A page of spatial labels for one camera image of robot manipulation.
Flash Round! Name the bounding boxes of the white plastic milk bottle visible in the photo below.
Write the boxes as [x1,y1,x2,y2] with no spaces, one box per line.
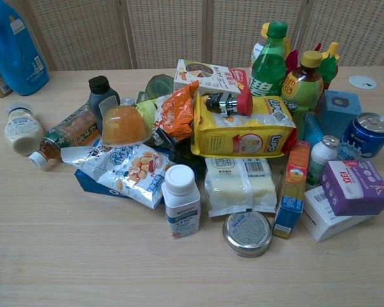
[161,164,202,240]

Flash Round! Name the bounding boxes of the red capped metal bottle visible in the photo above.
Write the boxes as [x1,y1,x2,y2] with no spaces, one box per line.
[205,90,254,118]

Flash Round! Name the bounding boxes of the dark grey sauce bottle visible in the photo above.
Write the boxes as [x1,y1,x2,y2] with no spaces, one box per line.
[88,75,121,135]

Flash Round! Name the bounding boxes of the green soda bottle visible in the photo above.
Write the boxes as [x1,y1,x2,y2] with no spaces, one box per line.
[248,20,288,98]

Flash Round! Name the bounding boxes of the brown tea bottle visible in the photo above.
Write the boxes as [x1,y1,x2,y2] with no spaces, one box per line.
[28,103,99,169]

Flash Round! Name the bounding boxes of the yellow capped green tea bottle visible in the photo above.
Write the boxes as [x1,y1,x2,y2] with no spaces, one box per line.
[280,50,325,140]

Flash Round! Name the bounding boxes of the small white green bottle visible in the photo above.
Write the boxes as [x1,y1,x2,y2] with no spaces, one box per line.
[306,134,340,187]

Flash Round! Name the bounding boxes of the clear plastic bottle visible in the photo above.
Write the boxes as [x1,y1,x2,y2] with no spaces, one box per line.
[3,102,44,157]

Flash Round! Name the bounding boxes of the orange snack packet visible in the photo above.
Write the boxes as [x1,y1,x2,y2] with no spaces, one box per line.
[153,80,200,143]

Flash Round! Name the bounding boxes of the white cheese slice package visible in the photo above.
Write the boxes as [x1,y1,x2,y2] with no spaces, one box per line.
[204,155,278,218]

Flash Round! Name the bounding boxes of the yellow Lipo biscuit bag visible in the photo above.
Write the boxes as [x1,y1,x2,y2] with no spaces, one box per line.
[190,91,298,159]

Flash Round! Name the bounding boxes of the white blue peanut snack bag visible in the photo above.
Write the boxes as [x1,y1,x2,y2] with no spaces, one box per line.
[60,142,176,210]

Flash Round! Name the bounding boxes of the orange fruit jelly cup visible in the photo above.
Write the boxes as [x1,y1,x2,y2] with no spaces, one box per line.
[100,106,152,146]

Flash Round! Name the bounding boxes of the green transparent plastic bag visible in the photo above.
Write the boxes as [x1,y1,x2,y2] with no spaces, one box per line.
[134,74,175,119]

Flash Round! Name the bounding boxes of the white box with pie picture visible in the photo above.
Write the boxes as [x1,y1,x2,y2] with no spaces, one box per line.
[173,58,233,95]

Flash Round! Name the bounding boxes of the red snack box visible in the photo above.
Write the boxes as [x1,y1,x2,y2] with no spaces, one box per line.
[225,67,253,96]

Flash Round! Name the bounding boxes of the round metal tin can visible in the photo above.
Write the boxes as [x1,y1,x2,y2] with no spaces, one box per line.
[222,211,273,258]

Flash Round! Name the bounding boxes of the orange blue tall carton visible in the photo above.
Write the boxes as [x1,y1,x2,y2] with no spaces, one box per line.
[272,139,312,240]

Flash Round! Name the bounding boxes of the woven folding screen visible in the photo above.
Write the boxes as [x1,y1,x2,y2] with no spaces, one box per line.
[4,0,384,72]

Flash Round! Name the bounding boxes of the blue plastic pouch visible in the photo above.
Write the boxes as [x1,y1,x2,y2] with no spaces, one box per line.
[303,111,328,152]

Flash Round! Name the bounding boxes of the white cardboard box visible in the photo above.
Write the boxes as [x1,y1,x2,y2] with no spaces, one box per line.
[300,185,384,243]

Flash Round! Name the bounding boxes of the light blue box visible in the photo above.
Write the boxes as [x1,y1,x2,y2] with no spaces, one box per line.
[314,90,363,139]

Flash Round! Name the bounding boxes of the purple soap box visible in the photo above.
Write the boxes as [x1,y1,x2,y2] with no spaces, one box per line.
[319,159,384,217]

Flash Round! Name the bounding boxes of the blue drink can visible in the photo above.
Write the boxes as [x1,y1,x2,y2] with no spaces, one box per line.
[337,112,384,162]

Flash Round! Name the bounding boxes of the blue detergent jug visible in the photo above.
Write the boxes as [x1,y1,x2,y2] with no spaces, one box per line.
[0,0,50,97]

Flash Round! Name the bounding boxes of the round table cable grommet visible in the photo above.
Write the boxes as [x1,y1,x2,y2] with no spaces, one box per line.
[348,75,378,90]

